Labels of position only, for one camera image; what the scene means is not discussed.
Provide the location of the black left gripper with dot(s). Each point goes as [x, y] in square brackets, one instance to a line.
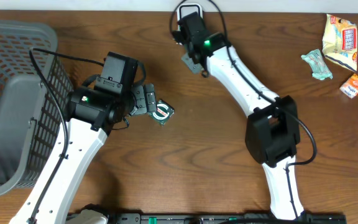
[146, 93]

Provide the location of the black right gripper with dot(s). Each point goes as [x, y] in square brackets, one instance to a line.
[192, 67]

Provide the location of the dark green round-label packet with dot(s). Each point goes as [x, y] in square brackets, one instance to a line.
[163, 113]

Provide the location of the teal snack packet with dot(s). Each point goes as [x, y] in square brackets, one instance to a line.
[320, 70]

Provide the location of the yellow snack bag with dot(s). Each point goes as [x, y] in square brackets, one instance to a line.
[340, 42]

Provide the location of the orange small snack box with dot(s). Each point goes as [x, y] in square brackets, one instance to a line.
[350, 86]

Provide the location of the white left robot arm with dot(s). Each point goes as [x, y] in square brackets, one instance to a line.
[91, 117]

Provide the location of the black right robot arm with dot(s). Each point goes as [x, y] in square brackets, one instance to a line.
[273, 126]

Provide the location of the white barcode scanner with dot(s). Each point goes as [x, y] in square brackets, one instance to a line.
[186, 11]

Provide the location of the grey plastic mesh basket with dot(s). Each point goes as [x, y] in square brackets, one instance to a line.
[33, 86]

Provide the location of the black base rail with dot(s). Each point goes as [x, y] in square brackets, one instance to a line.
[213, 218]

